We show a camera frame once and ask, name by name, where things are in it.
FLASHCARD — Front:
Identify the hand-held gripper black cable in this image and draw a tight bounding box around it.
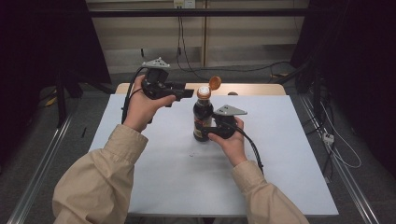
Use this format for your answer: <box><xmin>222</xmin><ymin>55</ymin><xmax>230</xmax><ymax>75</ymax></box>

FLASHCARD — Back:
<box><xmin>218</xmin><ymin>119</ymin><xmax>265</xmax><ymax>175</ymax></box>
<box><xmin>120</xmin><ymin>66</ymin><xmax>149</xmax><ymax>125</ymax></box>

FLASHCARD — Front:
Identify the white cable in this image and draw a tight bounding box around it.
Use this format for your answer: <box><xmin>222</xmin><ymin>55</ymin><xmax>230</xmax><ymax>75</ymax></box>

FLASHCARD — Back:
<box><xmin>319</xmin><ymin>102</ymin><xmax>362</xmax><ymax>170</ymax></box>

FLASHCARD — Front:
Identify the wooden wall post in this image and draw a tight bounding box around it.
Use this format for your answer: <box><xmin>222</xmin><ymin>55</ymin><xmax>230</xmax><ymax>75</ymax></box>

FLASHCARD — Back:
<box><xmin>200</xmin><ymin>0</ymin><xmax>209</xmax><ymax>68</ymax></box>

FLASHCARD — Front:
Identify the person's right hand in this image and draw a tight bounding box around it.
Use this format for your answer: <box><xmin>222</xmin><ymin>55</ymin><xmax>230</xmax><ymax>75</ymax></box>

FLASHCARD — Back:
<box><xmin>207</xmin><ymin>116</ymin><xmax>248</xmax><ymax>168</ymax></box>

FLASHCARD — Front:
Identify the person's left hand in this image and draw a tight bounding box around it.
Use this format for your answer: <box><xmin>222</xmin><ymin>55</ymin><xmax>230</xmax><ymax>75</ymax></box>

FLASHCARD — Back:
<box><xmin>122</xmin><ymin>83</ymin><xmax>177</xmax><ymax>133</ymax></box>

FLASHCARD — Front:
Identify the black floor cable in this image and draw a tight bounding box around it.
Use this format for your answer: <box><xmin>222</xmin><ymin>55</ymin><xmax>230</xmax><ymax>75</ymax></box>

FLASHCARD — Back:
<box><xmin>186</xmin><ymin>60</ymin><xmax>292</xmax><ymax>76</ymax></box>

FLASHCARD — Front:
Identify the metal floor rail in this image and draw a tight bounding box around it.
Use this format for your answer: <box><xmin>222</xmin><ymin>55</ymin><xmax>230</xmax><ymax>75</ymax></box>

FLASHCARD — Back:
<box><xmin>298</xmin><ymin>92</ymin><xmax>381</xmax><ymax>224</ymax></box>
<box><xmin>6</xmin><ymin>114</ymin><xmax>75</xmax><ymax>224</ymax></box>

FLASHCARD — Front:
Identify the black hanging cable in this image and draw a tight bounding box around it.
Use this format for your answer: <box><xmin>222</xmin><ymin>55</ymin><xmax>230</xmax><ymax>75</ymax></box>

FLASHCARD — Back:
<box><xmin>175</xmin><ymin>15</ymin><xmax>219</xmax><ymax>84</ymax></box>

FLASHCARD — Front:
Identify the white wall socket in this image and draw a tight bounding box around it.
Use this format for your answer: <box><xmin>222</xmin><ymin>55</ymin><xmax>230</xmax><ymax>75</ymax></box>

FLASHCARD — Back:
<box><xmin>173</xmin><ymin>0</ymin><xmax>197</xmax><ymax>9</ymax></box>

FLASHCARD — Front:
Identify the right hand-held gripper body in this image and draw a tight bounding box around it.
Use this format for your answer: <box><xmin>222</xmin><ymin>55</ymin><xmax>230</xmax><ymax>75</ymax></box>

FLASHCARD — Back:
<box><xmin>213</xmin><ymin>104</ymin><xmax>248</xmax><ymax>140</ymax></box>

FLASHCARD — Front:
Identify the right hand-held gripper black cable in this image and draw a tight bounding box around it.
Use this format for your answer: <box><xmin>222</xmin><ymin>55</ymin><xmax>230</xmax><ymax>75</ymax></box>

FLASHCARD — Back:
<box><xmin>218</xmin><ymin>119</ymin><xmax>265</xmax><ymax>175</ymax></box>

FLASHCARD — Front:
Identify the white table board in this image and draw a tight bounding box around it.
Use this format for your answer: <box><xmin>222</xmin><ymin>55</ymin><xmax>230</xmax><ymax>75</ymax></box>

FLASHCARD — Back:
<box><xmin>89</xmin><ymin>93</ymin><xmax>340</xmax><ymax>218</ymax></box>

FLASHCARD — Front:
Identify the dark curtain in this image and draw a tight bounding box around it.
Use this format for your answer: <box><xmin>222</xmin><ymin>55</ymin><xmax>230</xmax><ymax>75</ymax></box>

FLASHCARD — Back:
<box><xmin>0</xmin><ymin>0</ymin><xmax>112</xmax><ymax>171</ymax></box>
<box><xmin>290</xmin><ymin>0</ymin><xmax>396</xmax><ymax>180</ymax></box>

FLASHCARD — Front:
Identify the dark sauce bottle brown cap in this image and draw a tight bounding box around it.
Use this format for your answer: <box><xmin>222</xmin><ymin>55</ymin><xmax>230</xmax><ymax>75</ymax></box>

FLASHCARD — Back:
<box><xmin>192</xmin><ymin>76</ymin><xmax>223</xmax><ymax>143</ymax></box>

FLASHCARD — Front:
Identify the white power strip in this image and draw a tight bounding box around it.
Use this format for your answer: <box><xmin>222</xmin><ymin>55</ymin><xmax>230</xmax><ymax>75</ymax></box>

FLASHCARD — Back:
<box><xmin>321</xmin><ymin>132</ymin><xmax>336</xmax><ymax>147</ymax></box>

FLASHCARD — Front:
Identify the black metal stand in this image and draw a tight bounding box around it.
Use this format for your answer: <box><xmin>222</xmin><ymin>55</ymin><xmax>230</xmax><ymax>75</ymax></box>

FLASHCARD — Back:
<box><xmin>53</xmin><ymin>70</ymin><xmax>84</xmax><ymax>129</ymax></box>

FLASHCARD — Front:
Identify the left hand-held gripper black cable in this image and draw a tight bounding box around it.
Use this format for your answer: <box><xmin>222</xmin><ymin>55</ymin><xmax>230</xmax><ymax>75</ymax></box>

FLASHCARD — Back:
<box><xmin>120</xmin><ymin>66</ymin><xmax>149</xmax><ymax>125</ymax></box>

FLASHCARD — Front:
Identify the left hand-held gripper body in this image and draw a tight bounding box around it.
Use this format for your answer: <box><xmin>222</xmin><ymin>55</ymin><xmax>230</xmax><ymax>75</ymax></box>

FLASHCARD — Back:
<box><xmin>141</xmin><ymin>57</ymin><xmax>177</xmax><ymax>101</ymax></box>

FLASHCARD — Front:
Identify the wooden table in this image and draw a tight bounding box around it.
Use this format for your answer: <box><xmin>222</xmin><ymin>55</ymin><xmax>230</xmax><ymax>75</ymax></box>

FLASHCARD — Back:
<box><xmin>115</xmin><ymin>82</ymin><xmax>287</xmax><ymax>96</ymax></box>

